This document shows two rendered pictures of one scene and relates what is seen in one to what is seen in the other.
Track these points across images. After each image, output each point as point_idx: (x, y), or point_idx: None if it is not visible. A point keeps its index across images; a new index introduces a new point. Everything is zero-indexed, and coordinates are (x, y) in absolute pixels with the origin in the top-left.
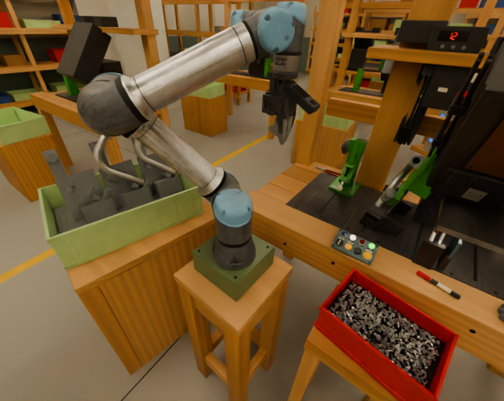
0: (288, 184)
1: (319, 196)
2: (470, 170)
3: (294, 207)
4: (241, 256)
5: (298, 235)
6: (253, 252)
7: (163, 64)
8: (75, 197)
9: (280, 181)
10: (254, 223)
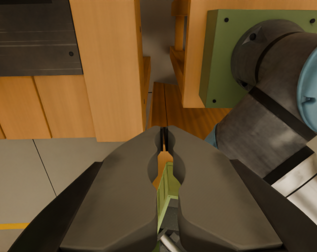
0: (20, 108)
1: None
2: None
3: (76, 55)
4: (303, 30)
5: (135, 3)
6: (270, 23)
7: None
8: None
9: (28, 126)
10: (143, 93)
